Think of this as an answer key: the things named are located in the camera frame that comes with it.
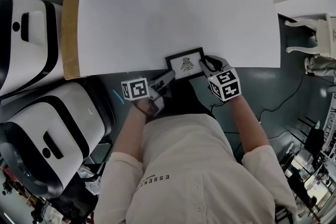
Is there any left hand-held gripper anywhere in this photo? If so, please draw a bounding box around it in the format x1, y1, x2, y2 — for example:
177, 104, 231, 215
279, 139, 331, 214
120, 70, 176, 117

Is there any grey waist device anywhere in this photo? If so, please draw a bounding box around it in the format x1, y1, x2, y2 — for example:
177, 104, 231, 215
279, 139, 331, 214
274, 206, 292, 224

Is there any small black picture frame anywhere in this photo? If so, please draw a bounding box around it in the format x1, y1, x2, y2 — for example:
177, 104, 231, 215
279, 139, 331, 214
164, 46, 207, 81

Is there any white desk with drawers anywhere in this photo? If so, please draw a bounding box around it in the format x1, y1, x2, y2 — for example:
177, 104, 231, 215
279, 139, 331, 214
78, 0, 282, 79

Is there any black floor cable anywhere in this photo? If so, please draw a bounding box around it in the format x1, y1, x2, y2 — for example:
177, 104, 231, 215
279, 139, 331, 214
258, 73, 313, 124

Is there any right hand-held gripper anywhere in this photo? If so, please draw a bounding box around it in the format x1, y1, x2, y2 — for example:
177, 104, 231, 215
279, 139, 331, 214
198, 55, 242, 102

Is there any flat cardboard box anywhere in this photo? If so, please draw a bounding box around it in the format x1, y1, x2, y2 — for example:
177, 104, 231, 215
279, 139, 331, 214
60, 0, 81, 80

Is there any person's right forearm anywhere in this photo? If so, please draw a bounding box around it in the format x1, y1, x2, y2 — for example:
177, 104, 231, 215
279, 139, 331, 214
229, 93, 271, 155

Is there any person's left forearm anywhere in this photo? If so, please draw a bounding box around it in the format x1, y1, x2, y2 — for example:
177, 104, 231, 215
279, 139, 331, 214
112, 104, 148, 157

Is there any person's cream shirt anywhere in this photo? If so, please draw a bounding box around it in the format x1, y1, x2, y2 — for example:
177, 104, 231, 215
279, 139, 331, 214
93, 112, 299, 224

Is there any white and black machine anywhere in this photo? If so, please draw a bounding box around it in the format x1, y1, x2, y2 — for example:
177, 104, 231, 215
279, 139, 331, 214
0, 0, 60, 99
0, 81, 117, 199

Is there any white plug block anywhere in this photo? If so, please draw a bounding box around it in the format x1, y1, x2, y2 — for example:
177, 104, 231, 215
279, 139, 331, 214
304, 57, 317, 74

